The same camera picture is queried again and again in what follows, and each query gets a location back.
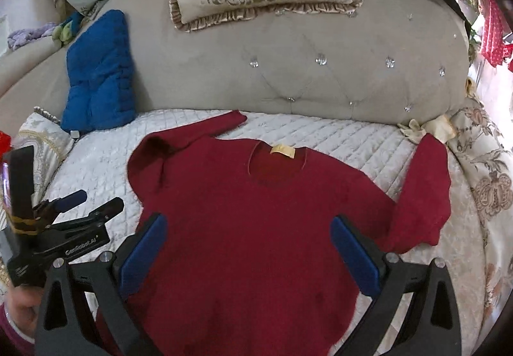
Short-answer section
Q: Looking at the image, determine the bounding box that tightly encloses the dark red sweater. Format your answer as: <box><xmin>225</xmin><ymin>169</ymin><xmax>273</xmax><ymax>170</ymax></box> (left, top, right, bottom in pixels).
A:
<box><xmin>127</xmin><ymin>111</ymin><xmax>450</xmax><ymax>355</ymax></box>

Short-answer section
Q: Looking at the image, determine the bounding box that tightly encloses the person's left hand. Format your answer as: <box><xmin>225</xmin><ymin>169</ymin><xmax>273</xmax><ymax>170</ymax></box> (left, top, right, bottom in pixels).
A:
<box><xmin>5</xmin><ymin>286</ymin><xmax>44</xmax><ymax>339</ymax></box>

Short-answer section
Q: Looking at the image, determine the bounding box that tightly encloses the white quilted bedspread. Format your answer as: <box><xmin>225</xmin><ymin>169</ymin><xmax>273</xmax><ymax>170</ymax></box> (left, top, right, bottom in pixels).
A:
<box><xmin>45</xmin><ymin>109</ymin><xmax>485</xmax><ymax>355</ymax></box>

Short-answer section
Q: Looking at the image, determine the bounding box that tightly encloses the cream embroidered pillow left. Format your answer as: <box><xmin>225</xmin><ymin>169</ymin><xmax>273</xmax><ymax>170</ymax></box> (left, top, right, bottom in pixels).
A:
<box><xmin>0</xmin><ymin>106</ymin><xmax>78</xmax><ymax>285</ymax></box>

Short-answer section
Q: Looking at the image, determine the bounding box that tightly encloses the blue quilted cushion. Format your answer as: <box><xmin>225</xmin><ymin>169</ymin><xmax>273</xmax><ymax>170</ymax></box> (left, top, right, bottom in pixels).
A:
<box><xmin>61</xmin><ymin>9</ymin><xmax>137</xmax><ymax>134</ymax></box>

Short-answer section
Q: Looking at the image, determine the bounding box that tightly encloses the purple knitted cloth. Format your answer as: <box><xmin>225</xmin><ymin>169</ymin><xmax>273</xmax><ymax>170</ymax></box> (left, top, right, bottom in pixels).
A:
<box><xmin>7</xmin><ymin>22</ymin><xmax>57</xmax><ymax>50</ymax></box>

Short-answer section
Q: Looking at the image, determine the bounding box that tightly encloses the green blue toy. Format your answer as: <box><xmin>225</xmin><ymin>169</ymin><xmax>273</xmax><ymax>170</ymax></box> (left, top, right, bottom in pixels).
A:
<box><xmin>51</xmin><ymin>12</ymin><xmax>83</xmax><ymax>45</ymax></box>

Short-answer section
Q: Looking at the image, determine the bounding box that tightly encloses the floral side pillow right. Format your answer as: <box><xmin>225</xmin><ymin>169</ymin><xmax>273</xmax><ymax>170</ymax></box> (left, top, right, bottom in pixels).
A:
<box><xmin>448</xmin><ymin>98</ymin><xmax>512</xmax><ymax>324</ymax></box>

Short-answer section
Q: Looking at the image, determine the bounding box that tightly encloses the cream crumpled cloth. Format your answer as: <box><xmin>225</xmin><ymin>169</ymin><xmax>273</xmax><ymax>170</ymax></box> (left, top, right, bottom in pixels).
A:
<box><xmin>397</xmin><ymin>114</ymin><xmax>457</xmax><ymax>145</ymax></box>

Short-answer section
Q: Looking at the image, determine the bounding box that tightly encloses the beige tufted headboard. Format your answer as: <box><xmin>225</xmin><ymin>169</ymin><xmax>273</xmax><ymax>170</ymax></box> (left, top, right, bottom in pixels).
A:
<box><xmin>0</xmin><ymin>0</ymin><xmax>471</xmax><ymax>136</ymax></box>

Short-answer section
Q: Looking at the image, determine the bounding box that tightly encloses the red polka dot garment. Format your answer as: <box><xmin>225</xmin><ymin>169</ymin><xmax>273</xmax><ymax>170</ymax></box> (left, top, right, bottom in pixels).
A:
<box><xmin>478</xmin><ymin>0</ymin><xmax>512</xmax><ymax>67</ymax></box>

